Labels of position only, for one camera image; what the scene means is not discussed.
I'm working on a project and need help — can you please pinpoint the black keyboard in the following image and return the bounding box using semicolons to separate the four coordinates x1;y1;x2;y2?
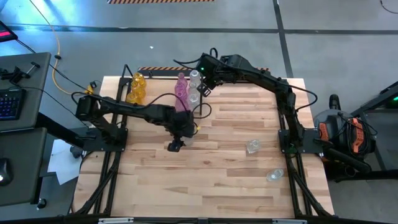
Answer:
0;88;27;121

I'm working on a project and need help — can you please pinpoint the tall clear textured cylinder vase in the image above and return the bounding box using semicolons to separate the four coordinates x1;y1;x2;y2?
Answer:
189;69;202;88

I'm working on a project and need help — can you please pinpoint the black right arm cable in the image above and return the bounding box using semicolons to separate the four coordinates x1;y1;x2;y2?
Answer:
173;47;219;66

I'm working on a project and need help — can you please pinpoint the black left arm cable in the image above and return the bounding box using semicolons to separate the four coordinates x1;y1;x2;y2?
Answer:
146;92;213;121

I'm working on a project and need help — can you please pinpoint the yellow ribbed jar vase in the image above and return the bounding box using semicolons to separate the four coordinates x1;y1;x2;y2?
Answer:
132;81;147;97

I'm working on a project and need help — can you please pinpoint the black metal shelf frame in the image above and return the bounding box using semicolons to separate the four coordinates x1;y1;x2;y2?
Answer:
119;63;206;116

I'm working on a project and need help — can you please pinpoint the black hazard-striped cable cover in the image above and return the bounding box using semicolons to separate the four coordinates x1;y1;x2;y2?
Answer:
136;65;271;78

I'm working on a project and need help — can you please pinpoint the small pink bulbous vase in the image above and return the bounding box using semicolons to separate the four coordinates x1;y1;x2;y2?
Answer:
177;72;189;88

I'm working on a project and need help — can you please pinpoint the clear crosshatched jar vase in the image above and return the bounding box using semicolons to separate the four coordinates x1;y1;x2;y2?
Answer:
187;92;201;111

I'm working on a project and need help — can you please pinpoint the black caster wheel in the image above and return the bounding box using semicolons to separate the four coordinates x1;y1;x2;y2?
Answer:
69;144;84;159

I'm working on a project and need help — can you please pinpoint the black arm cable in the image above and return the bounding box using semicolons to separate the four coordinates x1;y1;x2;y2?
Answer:
173;47;219;66
146;92;213;121

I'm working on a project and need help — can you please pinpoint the black aluminium frame rail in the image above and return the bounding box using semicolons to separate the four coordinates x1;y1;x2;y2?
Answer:
281;149;332;217
105;76;133;216
92;76;124;216
272;93;312;217

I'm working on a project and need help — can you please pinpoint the clear square diamond-cut vase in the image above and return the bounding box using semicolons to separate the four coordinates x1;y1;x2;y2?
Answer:
245;139;262;155

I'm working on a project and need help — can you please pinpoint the black front frame bar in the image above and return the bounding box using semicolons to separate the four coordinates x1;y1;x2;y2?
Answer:
67;214;398;224

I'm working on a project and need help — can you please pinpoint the tablet with pink screen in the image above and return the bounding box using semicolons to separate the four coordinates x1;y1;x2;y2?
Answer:
0;20;19;43

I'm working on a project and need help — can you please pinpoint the black clamp tool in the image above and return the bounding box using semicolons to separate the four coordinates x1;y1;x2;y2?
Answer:
0;61;40;84

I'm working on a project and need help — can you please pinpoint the black orange equipment case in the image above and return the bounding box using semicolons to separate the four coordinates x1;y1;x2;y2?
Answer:
313;112;379;158

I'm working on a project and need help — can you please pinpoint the clear bulbous ribbed vase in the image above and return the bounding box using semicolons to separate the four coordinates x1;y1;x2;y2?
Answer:
187;82;200;96

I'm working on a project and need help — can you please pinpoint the black computer mouse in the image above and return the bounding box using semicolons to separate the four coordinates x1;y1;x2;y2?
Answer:
0;157;14;187

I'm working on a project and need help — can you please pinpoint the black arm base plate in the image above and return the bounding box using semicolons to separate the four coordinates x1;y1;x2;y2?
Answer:
82;129;128;153
278;129;326;154

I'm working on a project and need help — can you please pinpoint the yellow cylinder bottle vase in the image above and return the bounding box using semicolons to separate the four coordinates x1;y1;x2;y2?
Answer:
132;72;147;85

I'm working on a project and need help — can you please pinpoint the black ribbed hose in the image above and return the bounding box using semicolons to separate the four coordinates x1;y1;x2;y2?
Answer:
323;148;373;174

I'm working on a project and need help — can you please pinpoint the grey desk top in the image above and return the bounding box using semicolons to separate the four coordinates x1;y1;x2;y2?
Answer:
0;52;52;131
0;127;48;207

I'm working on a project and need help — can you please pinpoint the white paper sheet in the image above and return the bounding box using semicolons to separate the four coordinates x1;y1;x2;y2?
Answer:
47;139;84;185

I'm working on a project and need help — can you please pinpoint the yellow extension cable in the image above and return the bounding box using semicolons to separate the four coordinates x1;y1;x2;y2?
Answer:
29;0;94;96

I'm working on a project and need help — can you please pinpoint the tall pink ribbed vase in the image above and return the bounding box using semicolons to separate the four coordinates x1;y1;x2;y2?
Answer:
174;83;187;99

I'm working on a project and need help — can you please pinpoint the silver metal bracket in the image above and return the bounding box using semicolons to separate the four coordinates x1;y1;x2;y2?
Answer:
272;218;308;224
98;217;134;224

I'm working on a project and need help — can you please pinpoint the small clear fluted vase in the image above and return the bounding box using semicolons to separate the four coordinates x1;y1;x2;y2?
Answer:
266;168;285;182

